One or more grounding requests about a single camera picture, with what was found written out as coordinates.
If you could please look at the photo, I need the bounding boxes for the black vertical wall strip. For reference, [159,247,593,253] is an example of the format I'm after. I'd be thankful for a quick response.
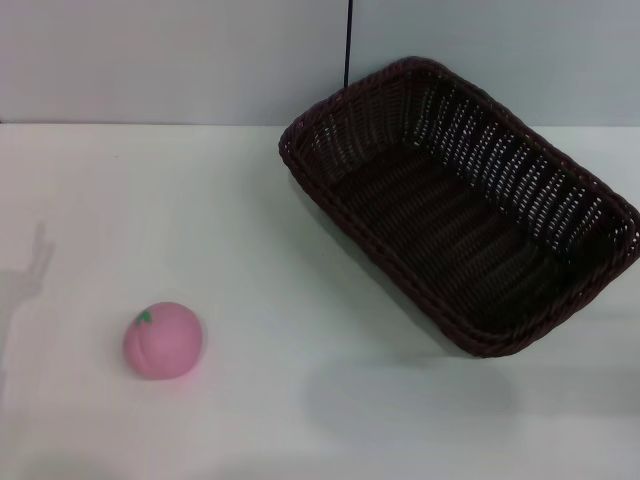
[342,0,356,92]

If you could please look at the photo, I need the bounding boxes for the pink toy peach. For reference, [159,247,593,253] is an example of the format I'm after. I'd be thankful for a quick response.
[123,301,204,384]

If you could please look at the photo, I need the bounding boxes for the dark brown woven basket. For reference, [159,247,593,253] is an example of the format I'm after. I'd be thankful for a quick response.
[277,55,640,360]

